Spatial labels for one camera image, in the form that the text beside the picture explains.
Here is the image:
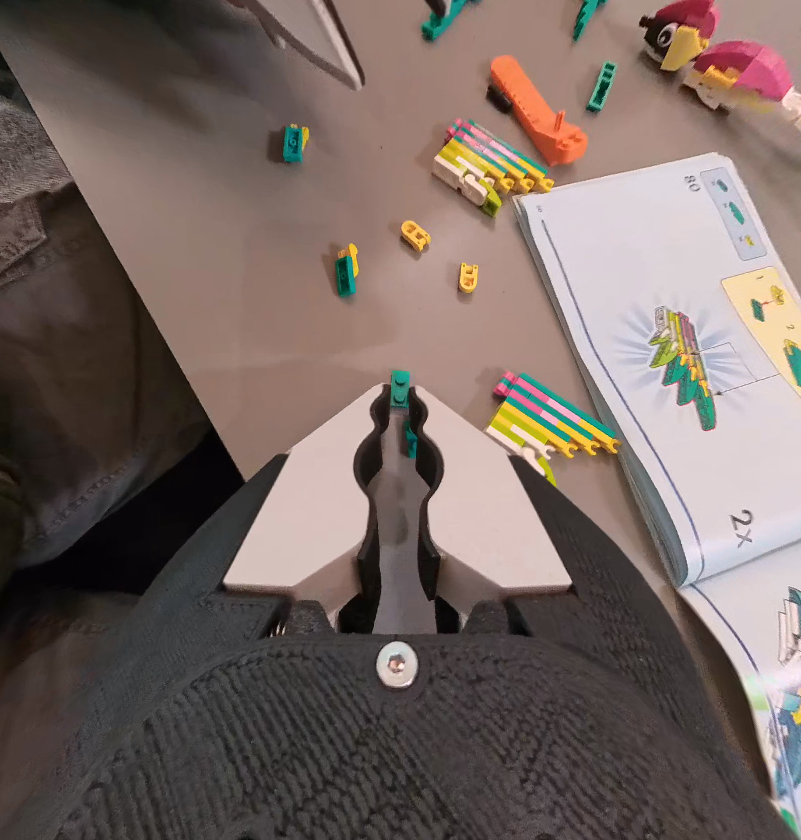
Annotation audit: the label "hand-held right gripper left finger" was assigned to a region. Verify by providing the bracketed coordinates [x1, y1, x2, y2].
[223, 382, 391, 633]

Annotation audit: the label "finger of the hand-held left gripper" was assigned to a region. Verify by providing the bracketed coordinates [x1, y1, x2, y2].
[233, 0, 368, 90]

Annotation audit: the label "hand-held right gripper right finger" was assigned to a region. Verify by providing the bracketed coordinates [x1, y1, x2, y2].
[407, 384, 573, 633]

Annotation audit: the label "striped lego wing assembly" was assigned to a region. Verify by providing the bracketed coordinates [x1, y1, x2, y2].
[432, 116, 554, 216]
[484, 369, 622, 488]

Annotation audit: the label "cluster of teal lego pieces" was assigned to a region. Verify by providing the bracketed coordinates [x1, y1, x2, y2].
[573, 0, 607, 42]
[419, 0, 484, 42]

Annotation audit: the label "orange lego brick separator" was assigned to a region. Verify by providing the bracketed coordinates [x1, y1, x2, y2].
[487, 55, 586, 168]

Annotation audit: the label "lego instruction booklet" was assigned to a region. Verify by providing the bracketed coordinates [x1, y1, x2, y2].
[512, 153, 801, 840]

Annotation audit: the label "long teal lego plate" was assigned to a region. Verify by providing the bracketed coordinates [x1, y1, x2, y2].
[586, 61, 620, 111]

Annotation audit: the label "person's grey pants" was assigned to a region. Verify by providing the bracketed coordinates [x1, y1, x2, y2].
[0, 78, 248, 721]

